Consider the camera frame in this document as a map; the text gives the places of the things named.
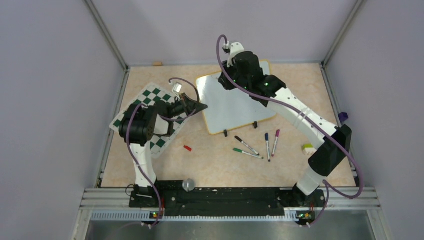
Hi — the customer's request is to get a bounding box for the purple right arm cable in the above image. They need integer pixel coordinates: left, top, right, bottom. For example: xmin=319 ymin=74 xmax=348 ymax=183
xmin=216 ymin=34 xmax=365 ymax=229

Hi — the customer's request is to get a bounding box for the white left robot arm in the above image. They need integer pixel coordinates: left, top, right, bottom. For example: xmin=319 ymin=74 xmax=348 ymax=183
xmin=118 ymin=93 xmax=208 ymax=207

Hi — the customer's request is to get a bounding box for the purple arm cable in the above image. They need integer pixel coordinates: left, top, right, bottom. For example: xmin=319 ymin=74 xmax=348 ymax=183
xmin=216 ymin=34 xmax=365 ymax=229
xmin=125 ymin=77 xmax=201 ymax=229

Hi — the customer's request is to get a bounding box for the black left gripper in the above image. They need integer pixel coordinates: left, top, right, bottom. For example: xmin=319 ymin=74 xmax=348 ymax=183
xmin=166 ymin=93 xmax=208 ymax=120

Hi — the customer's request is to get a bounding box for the yellow framed whiteboard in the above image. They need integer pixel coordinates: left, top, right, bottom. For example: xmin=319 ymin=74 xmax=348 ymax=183
xmin=195 ymin=71 xmax=276 ymax=135

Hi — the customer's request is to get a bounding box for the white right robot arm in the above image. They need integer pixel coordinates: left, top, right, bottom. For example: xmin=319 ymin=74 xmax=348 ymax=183
xmin=217 ymin=42 xmax=352 ymax=206

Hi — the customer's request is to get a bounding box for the purple whiteboard marker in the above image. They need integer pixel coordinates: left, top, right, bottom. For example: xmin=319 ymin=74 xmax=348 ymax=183
xmin=271 ymin=129 xmax=280 ymax=157

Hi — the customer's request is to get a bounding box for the blue whiteboard marker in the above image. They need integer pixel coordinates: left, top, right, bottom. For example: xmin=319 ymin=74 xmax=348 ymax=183
xmin=264 ymin=133 xmax=271 ymax=162

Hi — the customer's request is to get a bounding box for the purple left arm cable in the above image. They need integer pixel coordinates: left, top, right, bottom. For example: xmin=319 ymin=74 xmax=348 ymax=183
xmin=125 ymin=77 xmax=201 ymax=229

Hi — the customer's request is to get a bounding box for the red marker cap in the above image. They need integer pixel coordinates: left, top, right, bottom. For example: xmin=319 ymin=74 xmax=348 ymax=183
xmin=183 ymin=145 xmax=192 ymax=152

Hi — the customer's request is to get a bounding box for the black whiteboard marker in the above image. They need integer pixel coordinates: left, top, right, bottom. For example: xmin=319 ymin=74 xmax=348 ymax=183
xmin=234 ymin=135 xmax=260 ymax=156

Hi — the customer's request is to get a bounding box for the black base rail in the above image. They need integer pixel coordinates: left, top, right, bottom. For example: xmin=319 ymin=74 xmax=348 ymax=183
xmin=129 ymin=180 xmax=325 ymax=217

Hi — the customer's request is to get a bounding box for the grey round knob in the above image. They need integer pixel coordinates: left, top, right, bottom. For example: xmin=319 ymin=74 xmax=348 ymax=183
xmin=182 ymin=178 xmax=196 ymax=192

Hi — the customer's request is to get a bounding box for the green whiteboard marker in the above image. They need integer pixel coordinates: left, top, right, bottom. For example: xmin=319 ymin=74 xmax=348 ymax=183
xmin=232 ymin=148 xmax=264 ymax=160

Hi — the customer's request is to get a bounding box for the small wooden block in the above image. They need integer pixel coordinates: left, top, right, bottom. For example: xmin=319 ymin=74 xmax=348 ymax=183
xmin=152 ymin=61 xmax=163 ymax=67

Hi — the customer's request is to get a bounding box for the green white toy brick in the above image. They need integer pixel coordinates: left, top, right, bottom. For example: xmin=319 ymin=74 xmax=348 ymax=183
xmin=301 ymin=143 xmax=317 ymax=155

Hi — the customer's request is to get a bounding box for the purple block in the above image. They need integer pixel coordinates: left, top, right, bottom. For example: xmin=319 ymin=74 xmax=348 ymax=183
xmin=338 ymin=112 xmax=349 ymax=123

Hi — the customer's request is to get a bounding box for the green white chessboard mat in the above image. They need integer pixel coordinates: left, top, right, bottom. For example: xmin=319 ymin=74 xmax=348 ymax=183
xmin=109 ymin=83 xmax=201 ymax=159

